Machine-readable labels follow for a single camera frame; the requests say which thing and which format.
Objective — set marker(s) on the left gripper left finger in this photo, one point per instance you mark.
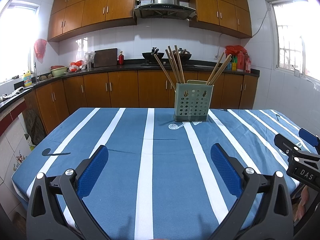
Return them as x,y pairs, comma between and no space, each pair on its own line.
56,208

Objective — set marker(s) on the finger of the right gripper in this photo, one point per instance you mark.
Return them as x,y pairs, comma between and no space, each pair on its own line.
312,139

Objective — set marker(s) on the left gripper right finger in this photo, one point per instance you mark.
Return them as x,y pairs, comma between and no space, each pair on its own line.
262,209

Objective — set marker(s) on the black kitchen countertop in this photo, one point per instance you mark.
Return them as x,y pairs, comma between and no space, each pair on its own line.
100,70

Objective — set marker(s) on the person's right hand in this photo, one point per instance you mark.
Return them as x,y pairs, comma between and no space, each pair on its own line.
301,206

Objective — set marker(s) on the large red oil bottle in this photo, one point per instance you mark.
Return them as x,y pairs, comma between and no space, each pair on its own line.
240,61

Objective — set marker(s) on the green yellow seasoning box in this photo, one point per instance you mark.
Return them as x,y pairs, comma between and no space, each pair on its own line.
232,65

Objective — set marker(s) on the wooden chopstick right three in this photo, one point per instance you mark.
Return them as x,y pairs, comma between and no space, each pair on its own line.
222,71

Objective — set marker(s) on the wooden chopstick right two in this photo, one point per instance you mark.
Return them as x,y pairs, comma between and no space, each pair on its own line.
220,70

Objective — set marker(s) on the blue white striped tablecloth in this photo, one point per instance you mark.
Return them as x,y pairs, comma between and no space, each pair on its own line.
160,181

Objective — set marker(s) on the wooden chopstick right one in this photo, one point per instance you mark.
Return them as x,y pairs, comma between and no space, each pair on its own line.
215,69

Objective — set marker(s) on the red plastic bag right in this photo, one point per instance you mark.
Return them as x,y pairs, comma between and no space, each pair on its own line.
235,50

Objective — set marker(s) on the right window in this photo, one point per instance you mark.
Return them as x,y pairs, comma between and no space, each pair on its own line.
296,30

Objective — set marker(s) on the window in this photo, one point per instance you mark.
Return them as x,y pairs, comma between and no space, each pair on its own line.
19,30
296,30

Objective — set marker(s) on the lower wooden base cabinets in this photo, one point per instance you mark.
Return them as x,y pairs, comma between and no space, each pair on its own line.
55,101

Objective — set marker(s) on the green perforated utensil holder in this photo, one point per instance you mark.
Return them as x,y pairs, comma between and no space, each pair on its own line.
192,101

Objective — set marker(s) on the yellow detergent bottle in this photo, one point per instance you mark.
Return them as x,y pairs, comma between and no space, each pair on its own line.
27,79

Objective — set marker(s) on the wooden chopstick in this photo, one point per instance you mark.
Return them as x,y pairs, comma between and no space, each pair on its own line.
180,65
165,72
174,61
172,66

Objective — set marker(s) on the green bowl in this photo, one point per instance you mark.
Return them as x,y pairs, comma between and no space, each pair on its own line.
58,70

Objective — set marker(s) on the dark lidded cooking pot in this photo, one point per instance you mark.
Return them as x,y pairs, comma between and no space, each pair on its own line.
184,55

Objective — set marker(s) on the red white plastic bag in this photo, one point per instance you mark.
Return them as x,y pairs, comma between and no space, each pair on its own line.
77,66

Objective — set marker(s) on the dark wooden cutting board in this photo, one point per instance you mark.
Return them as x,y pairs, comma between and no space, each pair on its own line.
105,58

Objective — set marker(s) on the wooden chopstick far left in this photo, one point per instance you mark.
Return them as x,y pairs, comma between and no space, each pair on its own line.
165,72

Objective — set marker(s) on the small red bottle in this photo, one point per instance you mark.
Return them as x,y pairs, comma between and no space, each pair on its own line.
121,58

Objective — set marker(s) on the gas stove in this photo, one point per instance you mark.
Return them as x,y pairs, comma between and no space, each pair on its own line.
165,64

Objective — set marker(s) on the left window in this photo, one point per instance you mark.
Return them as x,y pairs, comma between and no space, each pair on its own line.
19,30

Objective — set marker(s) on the steel range hood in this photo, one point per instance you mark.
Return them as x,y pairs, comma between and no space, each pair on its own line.
175,9

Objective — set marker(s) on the red bag on wall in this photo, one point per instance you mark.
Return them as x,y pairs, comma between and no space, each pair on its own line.
40,49

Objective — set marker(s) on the black wok with handle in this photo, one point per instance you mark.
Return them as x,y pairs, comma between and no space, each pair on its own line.
150,56

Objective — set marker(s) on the upper wooden wall cabinets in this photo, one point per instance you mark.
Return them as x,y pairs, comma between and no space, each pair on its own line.
70,18

